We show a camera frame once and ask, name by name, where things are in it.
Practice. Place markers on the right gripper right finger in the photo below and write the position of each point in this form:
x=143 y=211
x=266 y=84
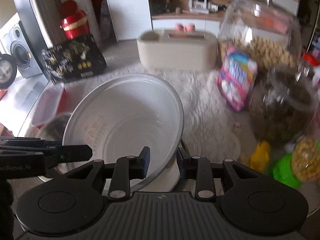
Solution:
x=198 y=169

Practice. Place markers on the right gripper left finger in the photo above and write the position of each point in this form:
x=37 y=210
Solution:
x=124 y=170

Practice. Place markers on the stainless steel bowl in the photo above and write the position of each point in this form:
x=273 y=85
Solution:
x=54 y=131

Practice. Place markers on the white paper bucket bowl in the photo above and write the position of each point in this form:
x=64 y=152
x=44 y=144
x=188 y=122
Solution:
x=126 y=114

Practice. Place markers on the white lace tablecloth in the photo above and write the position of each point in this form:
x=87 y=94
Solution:
x=211 y=129

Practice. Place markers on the yellow toy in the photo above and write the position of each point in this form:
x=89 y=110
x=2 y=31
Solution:
x=260 y=158

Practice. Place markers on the pink marshmallow bag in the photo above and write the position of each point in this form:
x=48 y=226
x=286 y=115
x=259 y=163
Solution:
x=236 y=77

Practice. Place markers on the clear jar dark contents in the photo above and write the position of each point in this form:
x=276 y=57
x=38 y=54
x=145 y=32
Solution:
x=282 y=105

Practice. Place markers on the green-lid corn snack jar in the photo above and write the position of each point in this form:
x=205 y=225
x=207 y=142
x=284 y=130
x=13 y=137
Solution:
x=300 y=166

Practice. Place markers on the black snack bag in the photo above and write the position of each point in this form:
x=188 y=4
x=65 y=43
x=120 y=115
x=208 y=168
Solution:
x=74 y=60

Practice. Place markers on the grey washing machine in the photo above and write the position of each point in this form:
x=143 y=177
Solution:
x=16 y=44

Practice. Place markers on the beige tissue box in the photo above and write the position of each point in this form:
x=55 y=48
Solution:
x=175 y=50

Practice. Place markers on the pink earmuffs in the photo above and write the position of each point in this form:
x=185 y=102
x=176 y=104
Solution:
x=184 y=28

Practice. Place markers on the red-cap bottle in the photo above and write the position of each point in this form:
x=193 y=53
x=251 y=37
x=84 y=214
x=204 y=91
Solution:
x=308 y=68

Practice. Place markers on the red round container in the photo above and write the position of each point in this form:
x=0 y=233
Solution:
x=74 y=22

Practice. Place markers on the large clear snack jar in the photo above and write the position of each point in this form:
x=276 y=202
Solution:
x=267 y=33

